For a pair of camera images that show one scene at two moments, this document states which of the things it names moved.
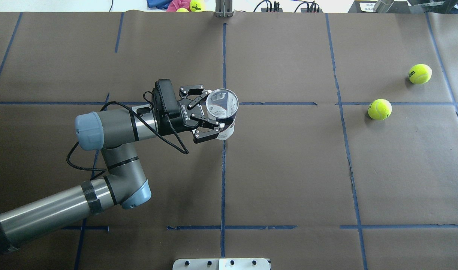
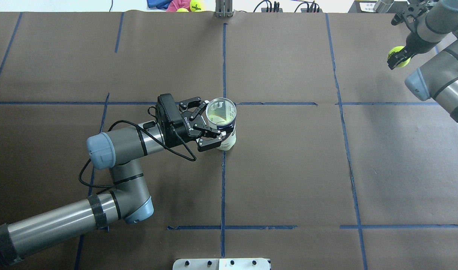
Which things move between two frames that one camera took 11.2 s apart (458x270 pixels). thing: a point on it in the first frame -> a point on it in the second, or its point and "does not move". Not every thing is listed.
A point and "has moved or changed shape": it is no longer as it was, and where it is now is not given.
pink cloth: [175, 5] does not move
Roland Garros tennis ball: [379, 109] -> [217, 119]
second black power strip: [304, 10] does not move
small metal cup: [382, 6] does not move
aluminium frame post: [223, 8] does not move
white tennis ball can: [222, 105] has moved or changed shape
